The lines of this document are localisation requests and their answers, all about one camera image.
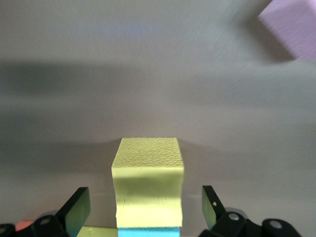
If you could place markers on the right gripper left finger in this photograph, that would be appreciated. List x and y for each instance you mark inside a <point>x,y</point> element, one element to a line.
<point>74,212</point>

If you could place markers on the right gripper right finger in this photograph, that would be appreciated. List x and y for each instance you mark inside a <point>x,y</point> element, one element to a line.
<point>213,212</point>

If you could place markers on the yellow foam cube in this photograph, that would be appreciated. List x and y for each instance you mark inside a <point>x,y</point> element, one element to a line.
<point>101,232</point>
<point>148,177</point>

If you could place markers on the orange foam cube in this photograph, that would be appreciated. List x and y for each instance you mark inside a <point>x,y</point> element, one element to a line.
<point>23,225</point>

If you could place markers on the teal foam cube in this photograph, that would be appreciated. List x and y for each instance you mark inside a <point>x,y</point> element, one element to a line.
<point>148,232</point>

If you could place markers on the pink foam cube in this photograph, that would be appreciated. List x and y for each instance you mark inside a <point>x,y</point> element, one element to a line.
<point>293,27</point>

